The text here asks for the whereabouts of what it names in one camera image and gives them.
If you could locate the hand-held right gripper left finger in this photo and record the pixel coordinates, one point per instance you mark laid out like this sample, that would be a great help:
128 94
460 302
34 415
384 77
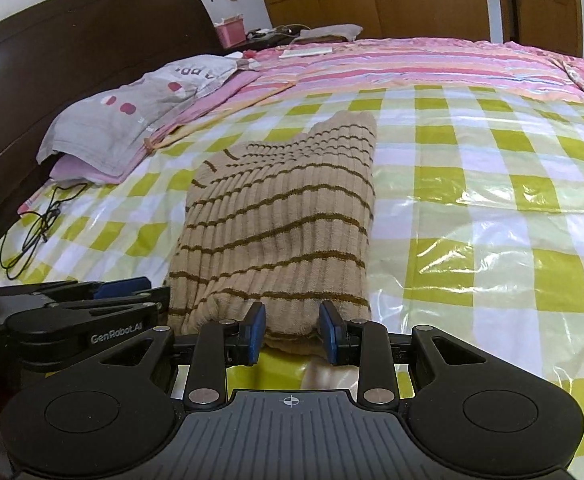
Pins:
258 335

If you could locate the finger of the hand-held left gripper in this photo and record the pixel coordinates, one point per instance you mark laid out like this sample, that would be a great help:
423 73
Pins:
121 287
146 299

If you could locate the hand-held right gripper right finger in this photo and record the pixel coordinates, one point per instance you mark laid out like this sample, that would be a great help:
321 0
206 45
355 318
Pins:
329 335

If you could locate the beige striped knit sweater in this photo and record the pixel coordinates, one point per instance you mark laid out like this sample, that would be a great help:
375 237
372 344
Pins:
272 220

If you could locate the pink pillow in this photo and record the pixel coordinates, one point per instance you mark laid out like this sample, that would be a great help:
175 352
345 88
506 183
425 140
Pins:
81 170

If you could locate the grey dotted pillow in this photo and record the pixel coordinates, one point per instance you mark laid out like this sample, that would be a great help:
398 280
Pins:
121 110

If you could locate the dark wooden headboard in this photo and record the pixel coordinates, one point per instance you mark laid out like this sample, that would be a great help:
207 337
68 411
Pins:
71 50

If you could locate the dark nightstand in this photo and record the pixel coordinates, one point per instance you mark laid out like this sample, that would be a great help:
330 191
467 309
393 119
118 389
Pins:
242 48

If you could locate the pink box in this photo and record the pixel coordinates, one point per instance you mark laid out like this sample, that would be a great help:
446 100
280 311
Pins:
231 34

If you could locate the pink striped quilt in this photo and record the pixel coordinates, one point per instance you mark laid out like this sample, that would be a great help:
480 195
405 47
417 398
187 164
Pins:
397 65

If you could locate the white paper on bed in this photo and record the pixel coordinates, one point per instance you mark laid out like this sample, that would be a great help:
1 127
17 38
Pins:
304 51

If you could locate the grey cloth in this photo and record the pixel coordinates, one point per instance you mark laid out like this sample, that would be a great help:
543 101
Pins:
332 32

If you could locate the wooden wardrobe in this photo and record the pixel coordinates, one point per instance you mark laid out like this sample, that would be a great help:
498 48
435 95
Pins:
397 0

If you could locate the wooden door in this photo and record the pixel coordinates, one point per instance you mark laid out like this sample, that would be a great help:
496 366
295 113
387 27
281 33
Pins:
547 5

